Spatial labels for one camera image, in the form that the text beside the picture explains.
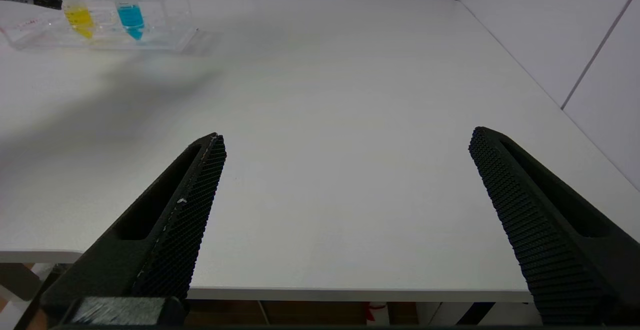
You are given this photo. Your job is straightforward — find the yellow pigment test tube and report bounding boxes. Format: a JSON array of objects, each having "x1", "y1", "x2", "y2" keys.
[{"x1": 62, "y1": 0, "x2": 96, "y2": 40}]

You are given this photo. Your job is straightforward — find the small red object under table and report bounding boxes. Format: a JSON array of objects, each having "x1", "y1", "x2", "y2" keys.
[{"x1": 364, "y1": 303, "x2": 387, "y2": 323}]

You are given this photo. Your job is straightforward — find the black diagonal bar under table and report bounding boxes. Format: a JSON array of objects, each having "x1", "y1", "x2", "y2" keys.
[{"x1": 456, "y1": 302, "x2": 497, "y2": 325}]

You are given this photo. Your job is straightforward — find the clear acrylic test tube rack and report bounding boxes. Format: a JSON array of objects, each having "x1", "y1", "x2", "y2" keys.
[{"x1": 0, "y1": 0, "x2": 199, "y2": 53}]

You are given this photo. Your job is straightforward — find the blue pigment test tube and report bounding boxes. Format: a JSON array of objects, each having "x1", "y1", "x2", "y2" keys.
[{"x1": 112, "y1": 0, "x2": 147, "y2": 41}]

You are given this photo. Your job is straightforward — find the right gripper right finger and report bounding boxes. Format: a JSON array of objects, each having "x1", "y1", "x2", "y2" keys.
[{"x1": 468, "y1": 127, "x2": 640, "y2": 325}]

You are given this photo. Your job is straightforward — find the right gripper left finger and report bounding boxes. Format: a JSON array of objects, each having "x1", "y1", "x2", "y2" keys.
[{"x1": 41, "y1": 133, "x2": 227, "y2": 301}]

